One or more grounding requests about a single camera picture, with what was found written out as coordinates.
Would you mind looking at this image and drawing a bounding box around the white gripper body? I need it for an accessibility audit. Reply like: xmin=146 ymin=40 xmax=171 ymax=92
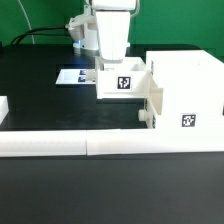
xmin=95 ymin=11 xmax=130 ymax=63

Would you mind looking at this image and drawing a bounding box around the white drawer tray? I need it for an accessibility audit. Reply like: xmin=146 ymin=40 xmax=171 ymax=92
xmin=138 ymin=99 xmax=160 ymax=129
xmin=95 ymin=57 xmax=150 ymax=99

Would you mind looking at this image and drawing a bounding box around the white front drawer tray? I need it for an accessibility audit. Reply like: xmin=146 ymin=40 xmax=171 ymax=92
xmin=138 ymin=99 xmax=160 ymax=129

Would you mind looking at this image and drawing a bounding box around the white drawer cabinet box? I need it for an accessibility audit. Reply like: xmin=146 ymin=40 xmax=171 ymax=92
xmin=146 ymin=50 xmax=224 ymax=131

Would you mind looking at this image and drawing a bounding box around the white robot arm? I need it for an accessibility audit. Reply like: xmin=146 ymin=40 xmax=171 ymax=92
xmin=66 ymin=0 xmax=140 ymax=63

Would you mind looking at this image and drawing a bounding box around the white marker tag sheet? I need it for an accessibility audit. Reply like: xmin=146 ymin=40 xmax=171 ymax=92
xmin=56 ymin=69 xmax=95 ymax=85

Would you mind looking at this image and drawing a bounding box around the black cable bundle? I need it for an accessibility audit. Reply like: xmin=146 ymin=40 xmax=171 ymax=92
xmin=10 ymin=25 xmax=71 ymax=46

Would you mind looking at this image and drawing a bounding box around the white thin cable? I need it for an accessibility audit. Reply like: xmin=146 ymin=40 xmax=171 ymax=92
xmin=17 ymin=0 xmax=36 ymax=45

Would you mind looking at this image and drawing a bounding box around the white front wall bar right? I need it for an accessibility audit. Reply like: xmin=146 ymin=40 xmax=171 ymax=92
xmin=86 ymin=128 xmax=224 ymax=155

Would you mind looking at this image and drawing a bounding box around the white side wall bar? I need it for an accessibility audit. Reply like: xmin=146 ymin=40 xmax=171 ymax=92
xmin=0 ymin=96 xmax=9 ymax=124

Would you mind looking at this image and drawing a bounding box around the white front wall bar left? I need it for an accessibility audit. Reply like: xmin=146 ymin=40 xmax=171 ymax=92
xmin=0 ymin=131 xmax=87 ymax=157

